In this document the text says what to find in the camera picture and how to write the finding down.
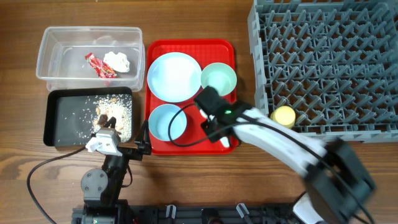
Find red strawberry snack wrapper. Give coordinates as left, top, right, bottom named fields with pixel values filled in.
left=85, top=53, right=117, bottom=78

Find light blue plate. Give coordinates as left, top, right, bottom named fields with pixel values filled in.
left=147, top=52, right=202, bottom=103

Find white plastic spoon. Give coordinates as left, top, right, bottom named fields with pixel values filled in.
left=220, top=136, right=230, bottom=148

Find white napkin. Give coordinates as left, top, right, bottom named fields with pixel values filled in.
left=103, top=52, right=130, bottom=73

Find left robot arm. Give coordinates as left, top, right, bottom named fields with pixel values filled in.
left=72, top=117, right=152, bottom=224

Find light blue bowl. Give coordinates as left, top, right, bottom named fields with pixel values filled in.
left=149, top=104, right=187, bottom=141

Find grey dishwasher rack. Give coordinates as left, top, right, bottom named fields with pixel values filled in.
left=248, top=1, right=397, bottom=142

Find mint green bowl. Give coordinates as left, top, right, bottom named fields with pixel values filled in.
left=200, top=62, right=237, bottom=96

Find black tray bin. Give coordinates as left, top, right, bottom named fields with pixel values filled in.
left=43, top=87, right=132, bottom=147

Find clear plastic bin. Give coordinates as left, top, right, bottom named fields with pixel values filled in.
left=36, top=26, right=146, bottom=91

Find red plastic tray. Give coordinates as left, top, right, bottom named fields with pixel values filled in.
left=147, top=39, right=239, bottom=156

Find yellow plastic cup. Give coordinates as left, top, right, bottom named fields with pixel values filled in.
left=271, top=106, right=296, bottom=128

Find rice food leftovers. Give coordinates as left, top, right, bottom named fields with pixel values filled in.
left=62, top=95, right=133, bottom=142

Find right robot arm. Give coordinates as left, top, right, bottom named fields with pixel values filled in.
left=195, top=100, right=376, bottom=223

